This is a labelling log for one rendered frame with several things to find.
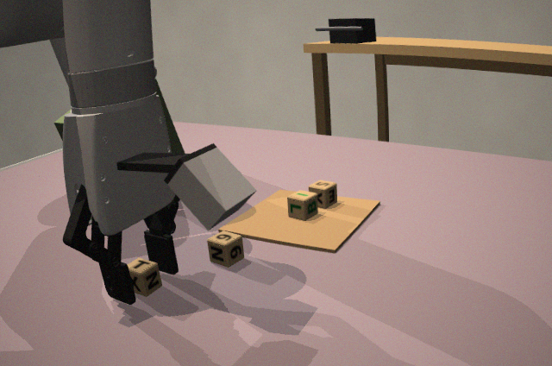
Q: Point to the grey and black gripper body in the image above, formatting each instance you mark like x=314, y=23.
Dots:
x=117, y=199

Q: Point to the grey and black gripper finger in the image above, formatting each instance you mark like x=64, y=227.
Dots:
x=159, y=242
x=116, y=276

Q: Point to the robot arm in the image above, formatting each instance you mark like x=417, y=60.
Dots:
x=111, y=33

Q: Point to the tan flat mat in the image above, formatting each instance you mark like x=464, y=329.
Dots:
x=327, y=231

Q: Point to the tan letter block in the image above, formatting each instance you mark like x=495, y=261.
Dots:
x=326, y=191
x=302, y=205
x=225, y=248
x=145, y=276

